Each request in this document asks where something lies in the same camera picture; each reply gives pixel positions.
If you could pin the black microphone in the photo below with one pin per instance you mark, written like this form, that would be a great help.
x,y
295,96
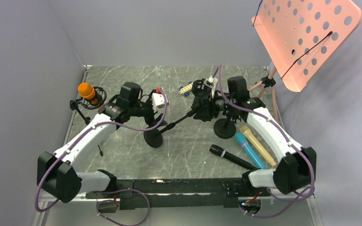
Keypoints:
x,y
220,152

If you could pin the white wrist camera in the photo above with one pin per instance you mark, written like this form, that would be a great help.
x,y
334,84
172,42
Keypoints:
x,y
158,101
211,82

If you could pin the blue microphone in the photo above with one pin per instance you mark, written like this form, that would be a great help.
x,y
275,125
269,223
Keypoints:
x,y
249,149

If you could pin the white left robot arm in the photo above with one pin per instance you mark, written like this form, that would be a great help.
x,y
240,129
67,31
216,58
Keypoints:
x,y
59,173

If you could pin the orange microphone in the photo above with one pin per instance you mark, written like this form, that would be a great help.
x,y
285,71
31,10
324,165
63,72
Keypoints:
x,y
92,97

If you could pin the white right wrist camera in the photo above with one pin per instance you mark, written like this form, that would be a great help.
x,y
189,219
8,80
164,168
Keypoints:
x,y
211,82

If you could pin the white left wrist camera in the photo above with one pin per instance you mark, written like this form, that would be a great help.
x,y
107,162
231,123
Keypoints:
x,y
158,101

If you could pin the black round-base clip stand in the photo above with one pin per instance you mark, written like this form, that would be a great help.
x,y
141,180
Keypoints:
x,y
225,127

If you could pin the cream blue toy brick car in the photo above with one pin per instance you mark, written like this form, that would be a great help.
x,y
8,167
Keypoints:
x,y
186,90

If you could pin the cream yellow microphone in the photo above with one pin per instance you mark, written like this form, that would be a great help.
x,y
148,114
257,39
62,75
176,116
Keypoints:
x,y
253,141

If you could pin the black round-base tall stand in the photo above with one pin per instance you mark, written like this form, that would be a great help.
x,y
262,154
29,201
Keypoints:
x,y
154,138

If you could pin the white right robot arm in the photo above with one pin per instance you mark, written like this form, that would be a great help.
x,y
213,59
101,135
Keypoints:
x,y
293,166

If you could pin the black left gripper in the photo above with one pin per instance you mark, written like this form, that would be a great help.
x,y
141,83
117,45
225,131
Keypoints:
x,y
151,120

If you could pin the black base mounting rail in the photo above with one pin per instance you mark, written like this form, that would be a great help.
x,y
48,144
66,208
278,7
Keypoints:
x,y
181,192

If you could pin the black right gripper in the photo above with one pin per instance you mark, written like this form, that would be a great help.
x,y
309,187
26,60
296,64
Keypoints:
x,y
209,106

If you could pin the pink perforated music stand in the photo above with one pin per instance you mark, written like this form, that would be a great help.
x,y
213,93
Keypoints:
x,y
302,38

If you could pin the black shock-mount round stand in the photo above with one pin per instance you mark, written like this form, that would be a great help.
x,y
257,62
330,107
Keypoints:
x,y
199,89

